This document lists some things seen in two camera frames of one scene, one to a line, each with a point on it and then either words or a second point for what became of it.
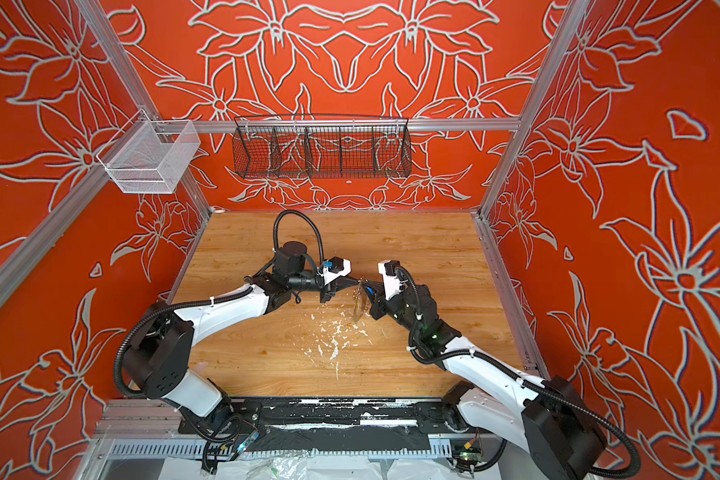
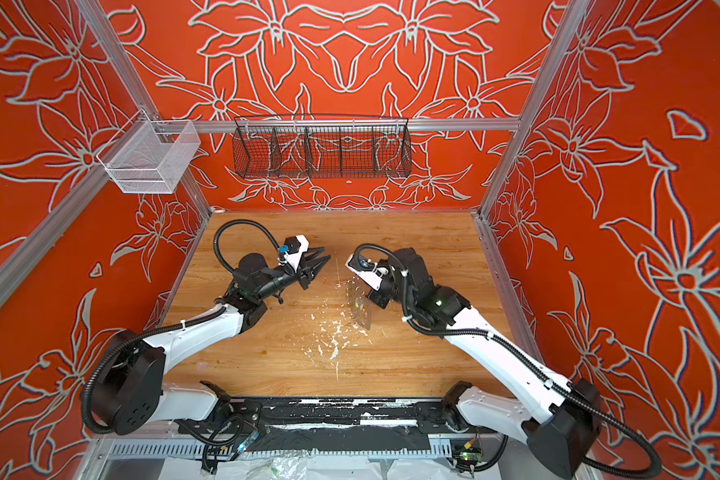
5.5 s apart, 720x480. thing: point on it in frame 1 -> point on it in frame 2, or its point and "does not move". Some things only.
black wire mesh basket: (321, 147) does not move
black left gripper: (329, 291) -> (307, 271)
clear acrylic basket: (150, 156) does not move
